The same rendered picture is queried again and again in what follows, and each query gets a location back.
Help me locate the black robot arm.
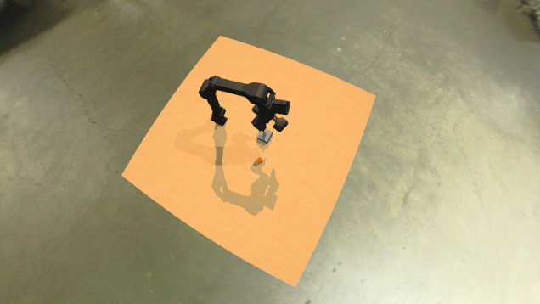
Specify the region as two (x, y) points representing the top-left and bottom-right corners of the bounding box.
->
(199, 75), (290, 132)

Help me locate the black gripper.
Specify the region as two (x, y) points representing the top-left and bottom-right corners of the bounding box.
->
(251, 105), (289, 132)

